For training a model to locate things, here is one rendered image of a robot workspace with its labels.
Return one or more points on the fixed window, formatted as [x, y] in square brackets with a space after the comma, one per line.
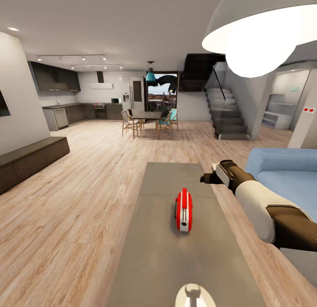
[162, 93]

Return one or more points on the coffee table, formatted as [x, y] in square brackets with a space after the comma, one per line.
[161, 266]

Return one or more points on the radio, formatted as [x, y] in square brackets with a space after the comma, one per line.
[184, 211]

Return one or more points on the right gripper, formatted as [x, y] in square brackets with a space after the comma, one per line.
[209, 178]

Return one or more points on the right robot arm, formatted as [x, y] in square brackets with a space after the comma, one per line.
[275, 219]

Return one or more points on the stairs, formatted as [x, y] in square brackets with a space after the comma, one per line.
[198, 74]

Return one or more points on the range hood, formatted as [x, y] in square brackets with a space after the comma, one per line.
[101, 84]

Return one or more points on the dishwasher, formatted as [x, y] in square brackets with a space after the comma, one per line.
[60, 117]

